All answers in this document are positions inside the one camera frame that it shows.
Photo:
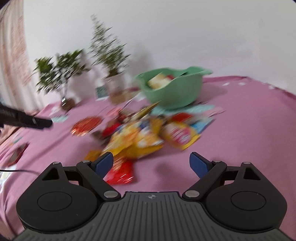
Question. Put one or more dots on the blue white jelly pouch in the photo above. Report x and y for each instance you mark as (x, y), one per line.
(202, 124)

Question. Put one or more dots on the plant in white cup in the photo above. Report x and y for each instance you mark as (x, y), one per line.
(108, 52)

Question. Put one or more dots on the beige gold long sachet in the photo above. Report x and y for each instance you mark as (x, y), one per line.
(159, 81)

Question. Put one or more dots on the plant in glass vase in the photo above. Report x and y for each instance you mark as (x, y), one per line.
(55, 72)

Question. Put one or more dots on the yellow cracker snack bag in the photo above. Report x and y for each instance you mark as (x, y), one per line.
(136, 139)

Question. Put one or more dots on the red gold round coaster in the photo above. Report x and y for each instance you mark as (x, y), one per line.
(85, 125)

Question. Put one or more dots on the digital clock thermometer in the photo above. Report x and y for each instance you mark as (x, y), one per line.
(101, 93)

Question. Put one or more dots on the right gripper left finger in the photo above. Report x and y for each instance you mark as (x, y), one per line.
(92, 174)

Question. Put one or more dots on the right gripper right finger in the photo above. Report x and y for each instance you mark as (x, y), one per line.
(210, 176)

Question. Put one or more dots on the gold red stick sachet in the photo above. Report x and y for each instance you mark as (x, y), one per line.
(144, 112)

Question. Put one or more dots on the yellow red jelly packet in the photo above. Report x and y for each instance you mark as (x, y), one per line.
(179, 135)

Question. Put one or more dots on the green plastic bowl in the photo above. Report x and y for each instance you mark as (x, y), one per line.
(179, 92)

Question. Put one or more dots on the red long snack bar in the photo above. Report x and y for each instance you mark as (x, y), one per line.
(121, 172)

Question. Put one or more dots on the small pink wrapper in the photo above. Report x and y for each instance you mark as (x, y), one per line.
(212, 112)

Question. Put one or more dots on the pink patterned tablecloth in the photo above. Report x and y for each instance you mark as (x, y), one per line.
(257, 126)

